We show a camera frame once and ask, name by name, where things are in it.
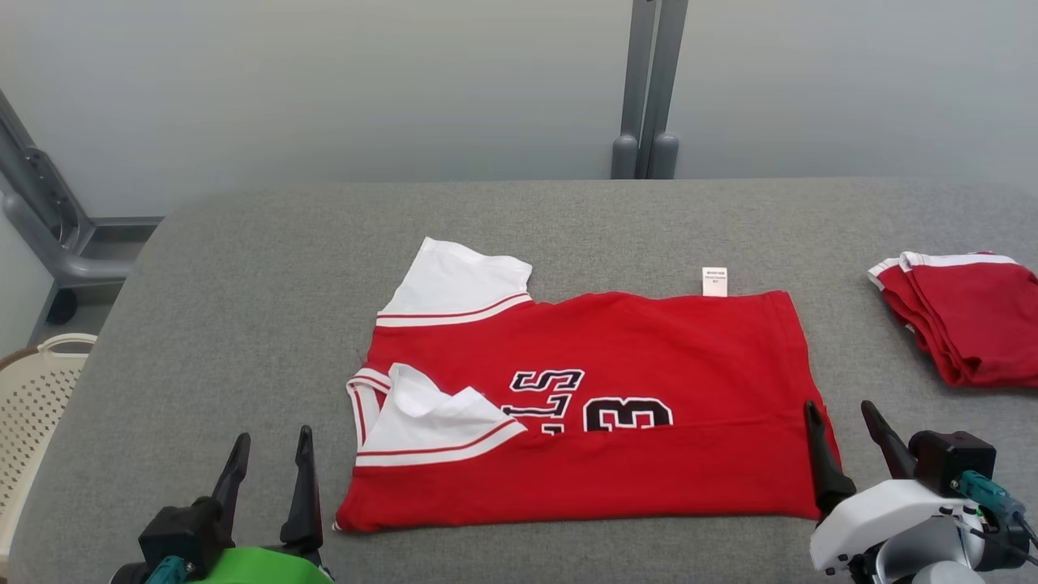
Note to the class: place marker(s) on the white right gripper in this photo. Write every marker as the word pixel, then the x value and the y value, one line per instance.
pixel 868 523

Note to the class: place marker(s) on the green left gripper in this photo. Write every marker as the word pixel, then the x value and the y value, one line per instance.
pixel 268 568

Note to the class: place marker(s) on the red Bulls 23 shorts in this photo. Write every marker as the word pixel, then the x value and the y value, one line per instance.
pixel 973 316

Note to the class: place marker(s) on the red and white jersey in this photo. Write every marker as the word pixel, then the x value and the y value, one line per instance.
pixel 649 349

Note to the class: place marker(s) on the cream plastic laundry basket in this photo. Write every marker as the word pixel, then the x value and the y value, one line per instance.
pixel 32 422

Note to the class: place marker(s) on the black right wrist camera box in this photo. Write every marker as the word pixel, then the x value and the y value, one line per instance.
pixel 949 458

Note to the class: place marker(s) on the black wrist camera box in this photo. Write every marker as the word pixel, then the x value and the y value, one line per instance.
pixel 182 531
pixel 949 458

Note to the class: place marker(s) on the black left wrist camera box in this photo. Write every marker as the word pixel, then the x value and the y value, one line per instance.
pixel 182 531

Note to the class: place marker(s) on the grey double metal post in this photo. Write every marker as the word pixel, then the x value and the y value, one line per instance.
pixel 649 81

